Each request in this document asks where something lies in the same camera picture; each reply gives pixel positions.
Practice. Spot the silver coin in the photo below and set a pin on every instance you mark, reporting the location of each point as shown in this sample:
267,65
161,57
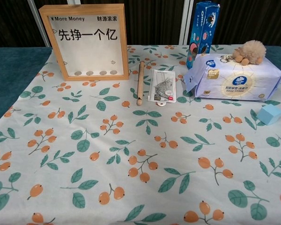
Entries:
78,73
113,72
89,73
103,72

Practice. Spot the wooden stick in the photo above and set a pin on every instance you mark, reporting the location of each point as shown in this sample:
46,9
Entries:
140,82

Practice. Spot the clear pouch with cat card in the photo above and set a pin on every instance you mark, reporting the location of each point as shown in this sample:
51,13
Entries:
162,85

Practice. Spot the floral tablecloth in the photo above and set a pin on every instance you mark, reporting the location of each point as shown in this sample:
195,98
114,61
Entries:
140,164

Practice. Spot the blue Oreo cookie box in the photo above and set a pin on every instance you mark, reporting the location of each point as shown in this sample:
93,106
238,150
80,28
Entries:
202,30

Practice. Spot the white tissue pack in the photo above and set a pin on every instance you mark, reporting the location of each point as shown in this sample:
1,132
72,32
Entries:
238,82

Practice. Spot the light blue foam cube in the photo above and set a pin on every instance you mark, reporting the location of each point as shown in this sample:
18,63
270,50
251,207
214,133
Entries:
269,114

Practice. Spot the teal table cover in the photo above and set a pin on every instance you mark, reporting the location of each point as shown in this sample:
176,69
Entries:
11,70

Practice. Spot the wide white partition post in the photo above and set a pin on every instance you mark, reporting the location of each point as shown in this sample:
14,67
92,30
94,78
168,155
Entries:
186,21
73,2

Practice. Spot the wooden frame money box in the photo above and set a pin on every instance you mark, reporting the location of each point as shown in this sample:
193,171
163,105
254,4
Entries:
84,10

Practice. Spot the thin white partition post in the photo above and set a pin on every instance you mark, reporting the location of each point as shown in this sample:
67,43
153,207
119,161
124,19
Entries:
38,21

